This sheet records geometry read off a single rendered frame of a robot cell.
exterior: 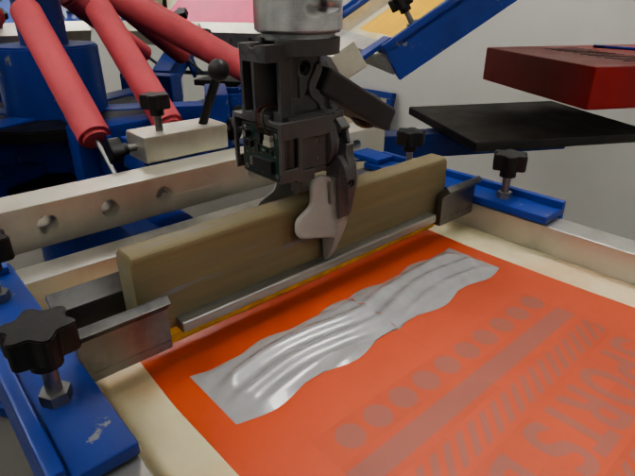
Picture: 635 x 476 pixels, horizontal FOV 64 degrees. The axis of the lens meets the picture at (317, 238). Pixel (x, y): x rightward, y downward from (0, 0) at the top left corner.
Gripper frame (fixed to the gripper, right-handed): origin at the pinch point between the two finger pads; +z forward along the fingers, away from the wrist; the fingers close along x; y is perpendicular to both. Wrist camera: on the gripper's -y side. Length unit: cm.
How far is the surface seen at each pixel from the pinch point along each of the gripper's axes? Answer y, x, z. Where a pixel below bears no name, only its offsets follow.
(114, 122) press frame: 1.3, -49.0, -4.0
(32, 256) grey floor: -13, -240, 102
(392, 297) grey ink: -3.1, 8.1, 4.8
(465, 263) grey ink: -14.6, 9.1, 4.8
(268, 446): 17.7, 14.7, 5.2
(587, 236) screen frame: -25.9, 17.5, 1.9
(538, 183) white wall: -199, -66, 60
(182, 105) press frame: -21, -69, -1
